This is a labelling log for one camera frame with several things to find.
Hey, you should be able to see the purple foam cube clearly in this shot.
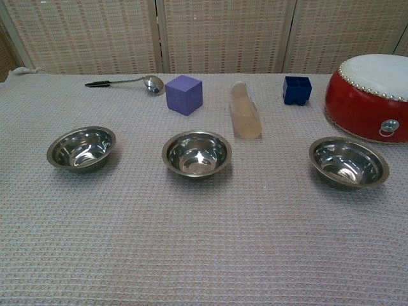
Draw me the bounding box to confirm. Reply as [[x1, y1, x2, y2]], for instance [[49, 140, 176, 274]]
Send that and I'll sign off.
[[164, 74, 204, 117]]

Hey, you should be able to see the small stainless steel bowl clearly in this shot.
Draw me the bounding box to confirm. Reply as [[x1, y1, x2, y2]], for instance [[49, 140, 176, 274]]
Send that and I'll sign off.
[[46, 126, 117, 175], [309, 136, 390, 191], [161, 130, 233, 182]]

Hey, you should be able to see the dark blue plastic box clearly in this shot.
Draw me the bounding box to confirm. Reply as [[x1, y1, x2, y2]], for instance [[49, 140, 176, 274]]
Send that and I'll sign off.
[[282, 75, 312, 105]]

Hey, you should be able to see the translucent peach hexagonal rod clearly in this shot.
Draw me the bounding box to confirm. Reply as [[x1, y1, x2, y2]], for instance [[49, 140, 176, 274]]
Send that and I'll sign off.
[[229, 80, 263, 140]]

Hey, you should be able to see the beige waffle-weave tablecloth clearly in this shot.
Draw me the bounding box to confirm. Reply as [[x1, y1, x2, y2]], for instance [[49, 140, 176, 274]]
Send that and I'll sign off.
[[0, 66, 408, 306]]

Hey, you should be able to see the red drum with white skin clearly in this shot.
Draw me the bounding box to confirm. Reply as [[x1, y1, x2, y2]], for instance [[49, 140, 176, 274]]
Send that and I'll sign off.
[[323, 53, 408, 144]]

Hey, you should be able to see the beige woven folding screen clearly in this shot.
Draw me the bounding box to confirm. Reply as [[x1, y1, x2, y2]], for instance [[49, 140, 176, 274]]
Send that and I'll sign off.
[[0, 0, 408, 76]]

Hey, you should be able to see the steel ladle with black handle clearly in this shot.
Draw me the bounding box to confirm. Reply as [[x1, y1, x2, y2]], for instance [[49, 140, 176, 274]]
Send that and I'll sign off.
[[84, 75, 166, 96]]

